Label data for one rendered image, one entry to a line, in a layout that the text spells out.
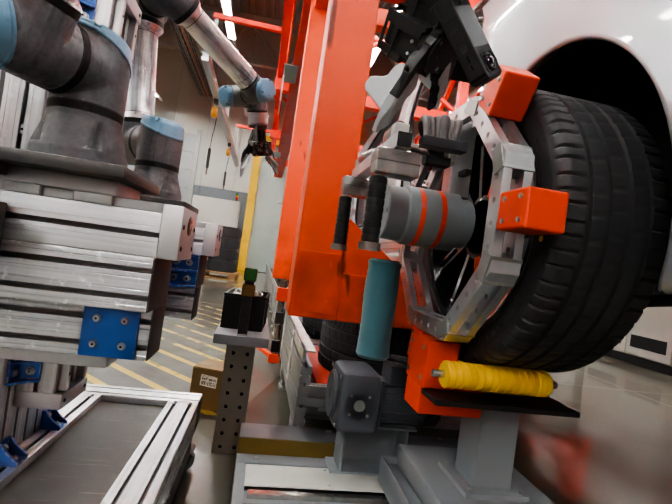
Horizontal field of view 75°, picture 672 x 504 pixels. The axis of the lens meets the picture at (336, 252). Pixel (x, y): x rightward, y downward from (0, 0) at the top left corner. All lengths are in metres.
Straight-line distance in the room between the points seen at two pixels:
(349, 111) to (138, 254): 0.96
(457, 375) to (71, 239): 0.76
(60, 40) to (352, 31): 1.04
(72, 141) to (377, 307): 0.75
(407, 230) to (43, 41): 0.73
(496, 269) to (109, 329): 0.68
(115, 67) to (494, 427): 1.08
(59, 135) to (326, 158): 0.87
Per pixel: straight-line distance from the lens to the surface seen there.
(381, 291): 1.14
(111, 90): 0.87
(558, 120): 0.96
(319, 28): 3.80
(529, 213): 0.78
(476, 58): 0.60
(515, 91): 0.99
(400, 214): 1.00
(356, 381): 1.32
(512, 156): 0.89
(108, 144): 0.84
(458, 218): 1.04
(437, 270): 1.32
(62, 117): 0.85
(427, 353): 1.05
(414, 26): 0.63
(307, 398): 1.64
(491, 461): 1.21
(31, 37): 0.78
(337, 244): 1.18
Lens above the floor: 0.72
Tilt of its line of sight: 1 degrees up
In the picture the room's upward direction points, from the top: 8 degrees clockwise
